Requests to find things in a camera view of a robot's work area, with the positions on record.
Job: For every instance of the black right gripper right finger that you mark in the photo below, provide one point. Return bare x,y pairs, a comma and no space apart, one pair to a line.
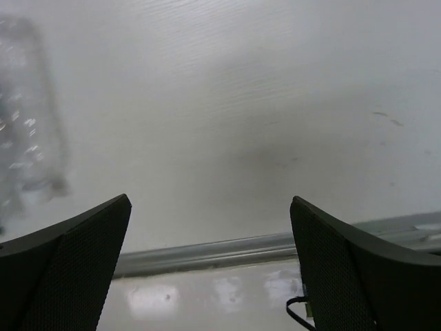
353,280

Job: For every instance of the aluminium table edge rail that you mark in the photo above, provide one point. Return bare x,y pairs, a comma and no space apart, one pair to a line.
418,232

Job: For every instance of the clear crushed plastic bottle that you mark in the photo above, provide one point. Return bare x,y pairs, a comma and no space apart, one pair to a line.
34,149

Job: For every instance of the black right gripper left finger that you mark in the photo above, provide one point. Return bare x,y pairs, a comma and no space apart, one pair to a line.
58,278

